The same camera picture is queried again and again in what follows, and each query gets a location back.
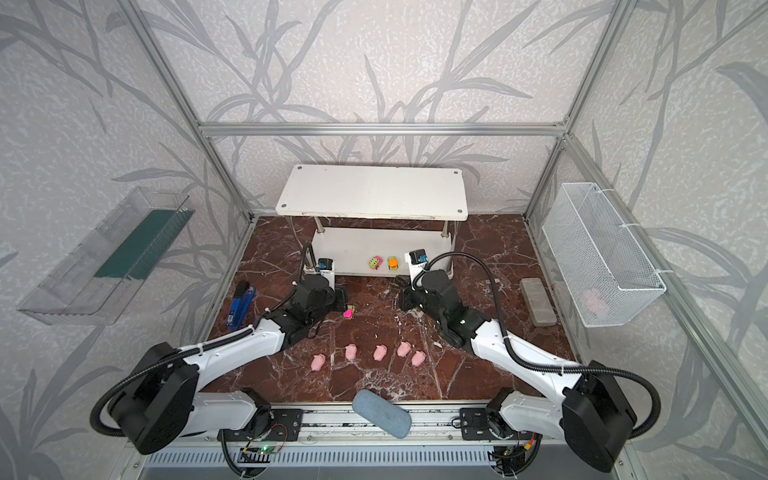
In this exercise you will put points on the grey sponge block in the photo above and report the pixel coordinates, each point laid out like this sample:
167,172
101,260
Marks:
538,302

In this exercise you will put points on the grey blue oval pad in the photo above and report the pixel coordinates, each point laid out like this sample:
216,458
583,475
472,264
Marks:
387,416

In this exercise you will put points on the white two-tier shelf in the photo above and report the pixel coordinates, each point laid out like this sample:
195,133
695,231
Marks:
376,193

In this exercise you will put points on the clear plastic wall bin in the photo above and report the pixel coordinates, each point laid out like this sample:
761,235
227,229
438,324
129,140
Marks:
96,282

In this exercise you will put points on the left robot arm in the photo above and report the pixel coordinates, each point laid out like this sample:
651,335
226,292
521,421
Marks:
164,397

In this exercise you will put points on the pink toy in basket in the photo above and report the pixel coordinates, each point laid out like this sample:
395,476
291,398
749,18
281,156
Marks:
595,303

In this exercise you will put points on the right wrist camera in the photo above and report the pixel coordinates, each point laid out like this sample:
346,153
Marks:
416,260

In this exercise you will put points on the pink green toy truck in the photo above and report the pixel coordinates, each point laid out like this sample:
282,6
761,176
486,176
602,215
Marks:
348,311
375,263

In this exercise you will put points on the pink toy pig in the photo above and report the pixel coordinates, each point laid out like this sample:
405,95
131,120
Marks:
351,352
380,353
418,358
318,362
403,349

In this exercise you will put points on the white wire mesh basket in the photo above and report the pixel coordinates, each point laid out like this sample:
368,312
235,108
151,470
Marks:
595,248

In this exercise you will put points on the blue stapler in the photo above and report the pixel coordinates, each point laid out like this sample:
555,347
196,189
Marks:
241,301

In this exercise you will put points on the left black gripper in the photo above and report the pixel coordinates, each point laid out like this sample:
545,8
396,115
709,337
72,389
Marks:
335,298

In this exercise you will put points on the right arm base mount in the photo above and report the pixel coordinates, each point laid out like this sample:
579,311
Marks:
475,424

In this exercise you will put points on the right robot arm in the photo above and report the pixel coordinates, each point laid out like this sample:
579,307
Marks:
594,409

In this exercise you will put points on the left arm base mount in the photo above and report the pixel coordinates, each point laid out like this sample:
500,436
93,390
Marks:
278,425

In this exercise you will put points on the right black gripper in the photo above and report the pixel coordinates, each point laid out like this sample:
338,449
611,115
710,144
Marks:
409,297

